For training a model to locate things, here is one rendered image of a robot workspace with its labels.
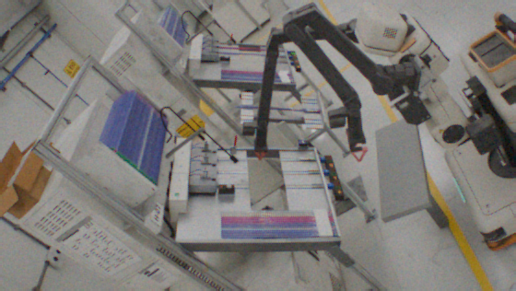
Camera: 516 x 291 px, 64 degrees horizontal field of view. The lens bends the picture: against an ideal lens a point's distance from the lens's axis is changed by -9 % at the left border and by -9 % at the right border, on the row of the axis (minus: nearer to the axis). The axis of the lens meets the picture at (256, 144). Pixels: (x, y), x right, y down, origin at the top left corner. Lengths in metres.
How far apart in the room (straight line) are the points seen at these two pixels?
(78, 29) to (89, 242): 3.51
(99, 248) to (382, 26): 1.45
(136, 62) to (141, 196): 1.37
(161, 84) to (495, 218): 2.21
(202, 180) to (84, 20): 3.32
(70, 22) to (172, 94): 2.31
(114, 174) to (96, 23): 3.41
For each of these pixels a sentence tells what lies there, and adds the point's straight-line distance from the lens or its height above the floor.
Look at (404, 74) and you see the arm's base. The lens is 1.62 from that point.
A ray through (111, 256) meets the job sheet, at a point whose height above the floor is 1.33.
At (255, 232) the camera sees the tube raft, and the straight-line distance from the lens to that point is 1.95.
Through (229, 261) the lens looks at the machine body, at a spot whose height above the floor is 0.62.
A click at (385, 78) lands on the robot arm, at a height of 1.26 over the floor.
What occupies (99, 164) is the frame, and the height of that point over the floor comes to 1.64.
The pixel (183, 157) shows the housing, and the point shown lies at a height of 1.25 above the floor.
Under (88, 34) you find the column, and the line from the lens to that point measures 5.16.
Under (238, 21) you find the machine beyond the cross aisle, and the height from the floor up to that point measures 0.31.
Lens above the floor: 2.12
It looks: 29 degrees down
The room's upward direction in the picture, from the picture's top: 46 degrees counter-clockwise
